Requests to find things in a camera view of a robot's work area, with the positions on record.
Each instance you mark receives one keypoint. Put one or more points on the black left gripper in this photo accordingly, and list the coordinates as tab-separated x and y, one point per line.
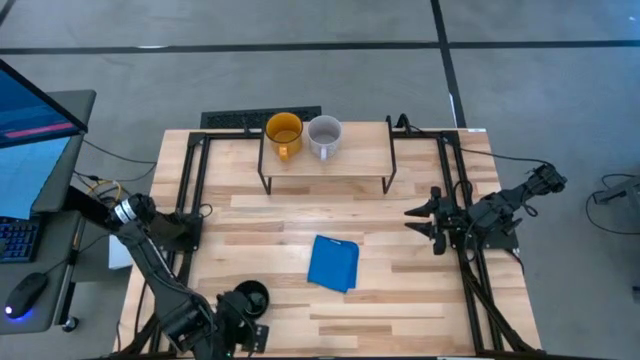
235	325

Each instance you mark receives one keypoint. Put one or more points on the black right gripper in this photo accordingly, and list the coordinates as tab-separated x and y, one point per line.
450	220

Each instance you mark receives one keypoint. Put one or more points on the black mug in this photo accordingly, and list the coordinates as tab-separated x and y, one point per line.
257	300

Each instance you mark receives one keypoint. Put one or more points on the grey ceramic mug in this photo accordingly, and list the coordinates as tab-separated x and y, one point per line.
325	132

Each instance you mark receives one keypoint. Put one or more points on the amber glass mug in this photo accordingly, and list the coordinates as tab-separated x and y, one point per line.
283	131

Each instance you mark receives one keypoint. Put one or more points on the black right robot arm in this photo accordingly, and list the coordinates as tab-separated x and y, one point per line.
500	207

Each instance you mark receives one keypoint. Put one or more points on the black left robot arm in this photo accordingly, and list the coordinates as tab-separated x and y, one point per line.
165	295

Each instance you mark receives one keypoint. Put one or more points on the wooden shelf with black legs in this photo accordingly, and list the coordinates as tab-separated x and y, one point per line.
365	150

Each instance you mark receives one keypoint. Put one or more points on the folded blue cloth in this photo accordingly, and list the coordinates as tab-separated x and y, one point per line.
332	262

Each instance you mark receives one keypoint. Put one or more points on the white box under desk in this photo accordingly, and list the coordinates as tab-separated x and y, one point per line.
119	255

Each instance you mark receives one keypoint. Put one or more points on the black caster wheel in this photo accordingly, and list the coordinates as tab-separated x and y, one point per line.
70	324

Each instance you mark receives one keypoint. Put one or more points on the black computer mouse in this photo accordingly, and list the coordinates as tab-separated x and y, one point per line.
25	295

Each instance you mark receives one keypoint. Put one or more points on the backlit black keyboard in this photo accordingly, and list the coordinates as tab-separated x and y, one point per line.
17	240

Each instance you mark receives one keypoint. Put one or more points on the grey computer desk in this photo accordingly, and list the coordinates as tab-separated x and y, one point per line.
60	165

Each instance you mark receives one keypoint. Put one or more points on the computer monitor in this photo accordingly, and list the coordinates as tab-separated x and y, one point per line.
30	115

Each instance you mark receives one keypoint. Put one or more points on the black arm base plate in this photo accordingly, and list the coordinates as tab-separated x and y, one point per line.
505	244
195	235

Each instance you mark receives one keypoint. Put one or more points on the black metal table frame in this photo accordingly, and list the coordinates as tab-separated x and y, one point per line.
225	135

